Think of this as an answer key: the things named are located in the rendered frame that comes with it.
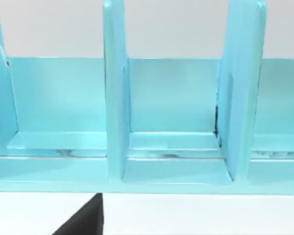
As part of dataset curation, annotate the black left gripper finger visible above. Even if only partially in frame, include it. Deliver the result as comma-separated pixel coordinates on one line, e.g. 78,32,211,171
51,192,104,235

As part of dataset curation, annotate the light blue rack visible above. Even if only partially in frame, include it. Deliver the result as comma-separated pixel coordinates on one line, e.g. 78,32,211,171
0,0,294,194

